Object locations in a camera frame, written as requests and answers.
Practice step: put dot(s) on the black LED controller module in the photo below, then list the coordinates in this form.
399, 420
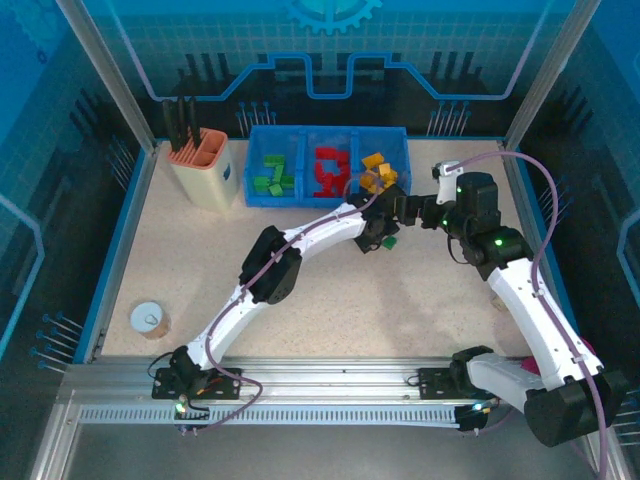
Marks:
472, 417
192, 414

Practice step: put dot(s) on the blue three-compartment plastic bin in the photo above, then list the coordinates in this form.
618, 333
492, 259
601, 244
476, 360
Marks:
260, 145

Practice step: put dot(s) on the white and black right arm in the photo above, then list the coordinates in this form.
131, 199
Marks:
530, 310

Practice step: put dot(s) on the black rod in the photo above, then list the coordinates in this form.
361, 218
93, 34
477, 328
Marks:
192, 122
168, 125
179, 125

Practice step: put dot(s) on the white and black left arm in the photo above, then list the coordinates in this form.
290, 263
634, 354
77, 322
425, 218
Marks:
320, 232

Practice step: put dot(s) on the aluminium frame post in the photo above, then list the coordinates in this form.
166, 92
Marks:
107, 75
547, 75

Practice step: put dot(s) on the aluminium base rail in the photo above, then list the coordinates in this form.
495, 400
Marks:
325, 380

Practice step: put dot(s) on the pink foam spool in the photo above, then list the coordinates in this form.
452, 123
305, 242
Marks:
529, 365

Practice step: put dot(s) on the tin can with pull tab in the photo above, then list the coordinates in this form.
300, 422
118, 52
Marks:
150, 320

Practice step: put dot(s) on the cream holder with orange rim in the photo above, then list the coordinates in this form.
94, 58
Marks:
210, 185

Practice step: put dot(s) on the blue table side rail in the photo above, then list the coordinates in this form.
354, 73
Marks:
539, 215
106, 280

